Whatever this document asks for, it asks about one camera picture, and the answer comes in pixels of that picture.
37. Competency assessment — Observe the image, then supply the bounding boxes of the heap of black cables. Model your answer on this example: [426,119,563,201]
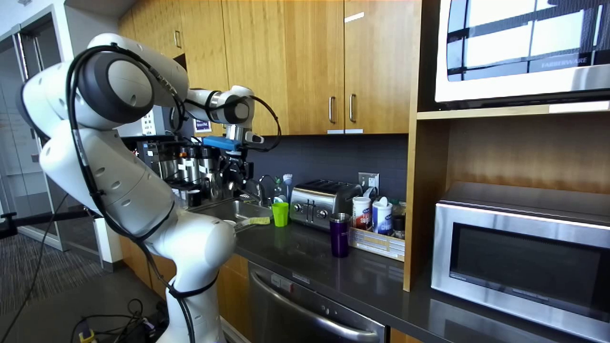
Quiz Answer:
[71,298,170,343]

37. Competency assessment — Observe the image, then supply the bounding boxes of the silver countertop microwave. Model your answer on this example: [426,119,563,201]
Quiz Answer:
[431,182,610,343]

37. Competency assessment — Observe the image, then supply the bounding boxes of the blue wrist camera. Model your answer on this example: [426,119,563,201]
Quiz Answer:
[202,135,242,152]

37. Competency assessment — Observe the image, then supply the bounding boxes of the wooden base cabinet door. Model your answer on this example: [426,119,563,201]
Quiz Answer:
[217,254,252,341]

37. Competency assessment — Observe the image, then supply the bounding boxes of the steel dishwasher door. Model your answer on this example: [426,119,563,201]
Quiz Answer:
[247,261,387,343]

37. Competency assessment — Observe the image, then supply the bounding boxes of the cardboard tray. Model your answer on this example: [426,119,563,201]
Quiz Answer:
[349,226,406,262]

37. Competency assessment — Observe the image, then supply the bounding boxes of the purple metal tumbler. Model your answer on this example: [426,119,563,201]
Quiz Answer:
[329,212,352,259]

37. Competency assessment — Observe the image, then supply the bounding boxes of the steel sink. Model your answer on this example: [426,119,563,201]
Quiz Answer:
[190,198,274,225]

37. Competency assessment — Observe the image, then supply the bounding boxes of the glass door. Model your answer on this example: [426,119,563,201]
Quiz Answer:
[0,9,65,251]

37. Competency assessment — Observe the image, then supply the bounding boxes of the countertop microwave door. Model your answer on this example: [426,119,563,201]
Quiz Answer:
[431,202,610,343]

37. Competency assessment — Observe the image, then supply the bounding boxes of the wooden wall cabinet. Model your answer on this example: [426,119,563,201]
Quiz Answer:
[117,0,423,137]

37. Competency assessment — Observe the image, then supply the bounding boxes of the wall socket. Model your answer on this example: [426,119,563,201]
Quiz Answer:
[358,172,380,196]

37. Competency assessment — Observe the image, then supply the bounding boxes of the silver shelf microwave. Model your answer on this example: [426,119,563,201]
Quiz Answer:
[434,0,610,104]

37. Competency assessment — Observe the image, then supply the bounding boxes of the green plastic cup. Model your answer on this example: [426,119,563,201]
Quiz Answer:
[271,202,290,228]

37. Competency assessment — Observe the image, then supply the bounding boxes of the chrome tap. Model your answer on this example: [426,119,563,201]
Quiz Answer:
[256,174,283,206]

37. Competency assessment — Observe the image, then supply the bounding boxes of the silver toaster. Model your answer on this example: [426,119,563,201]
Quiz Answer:
[289,179,364,233]

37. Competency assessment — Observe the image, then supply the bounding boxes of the dishwasher door handle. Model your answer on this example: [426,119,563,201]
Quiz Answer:
[250,271,383,343]

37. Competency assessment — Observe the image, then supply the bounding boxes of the black coffee machine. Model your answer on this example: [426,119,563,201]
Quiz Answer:
[121,135,227,202]

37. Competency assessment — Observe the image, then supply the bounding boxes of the black stand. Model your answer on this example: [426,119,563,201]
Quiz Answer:
[0,208,103,240]

